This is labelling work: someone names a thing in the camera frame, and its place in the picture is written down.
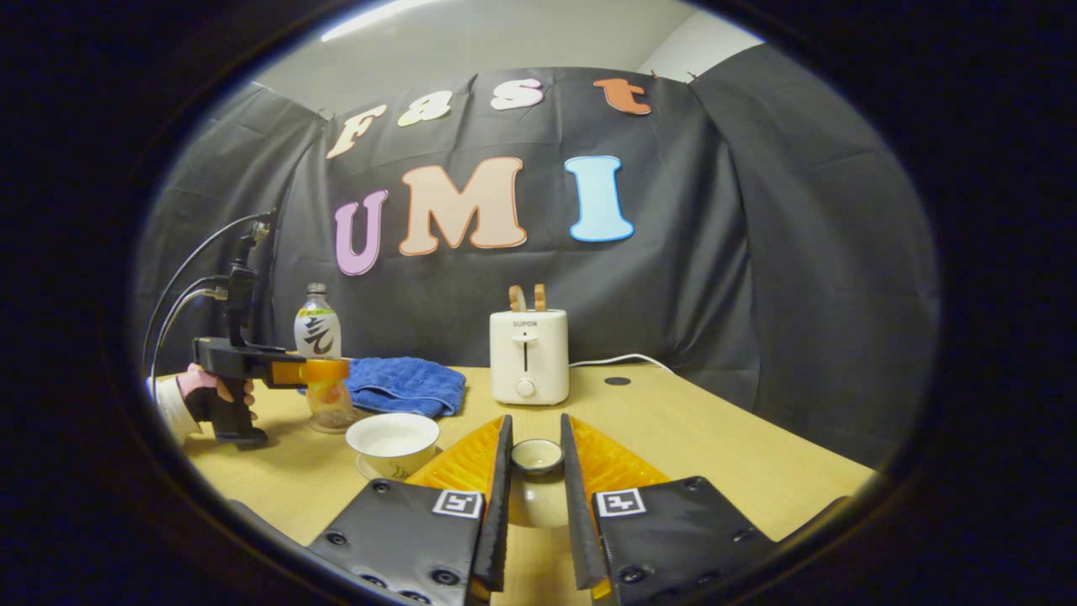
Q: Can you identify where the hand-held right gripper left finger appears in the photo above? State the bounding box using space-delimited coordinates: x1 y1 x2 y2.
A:
307 414 515 606

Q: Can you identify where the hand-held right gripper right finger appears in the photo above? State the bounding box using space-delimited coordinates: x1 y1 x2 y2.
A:
559 412 780 606

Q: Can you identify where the clear water bottle white label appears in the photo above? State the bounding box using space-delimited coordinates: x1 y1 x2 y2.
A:
294 283 358 433

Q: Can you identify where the round wooden coaster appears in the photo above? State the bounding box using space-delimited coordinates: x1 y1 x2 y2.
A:
306 411 364 436

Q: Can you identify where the cream ceramic teacup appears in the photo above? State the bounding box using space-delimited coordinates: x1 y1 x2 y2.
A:
346 412 441 481

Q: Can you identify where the blue towel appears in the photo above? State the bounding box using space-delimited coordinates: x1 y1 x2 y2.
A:
343 357 468 420

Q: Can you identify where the white toaster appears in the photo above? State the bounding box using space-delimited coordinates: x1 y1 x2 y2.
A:
490 309 570 407

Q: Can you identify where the black backdrop cloth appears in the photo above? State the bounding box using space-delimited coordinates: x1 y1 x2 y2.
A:
135 44 942 469

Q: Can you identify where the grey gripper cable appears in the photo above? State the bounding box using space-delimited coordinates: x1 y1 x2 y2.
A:
143 214 272 367
150 278 230 380

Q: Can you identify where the white toaster cable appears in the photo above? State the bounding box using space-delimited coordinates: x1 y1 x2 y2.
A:
569 353 677 376

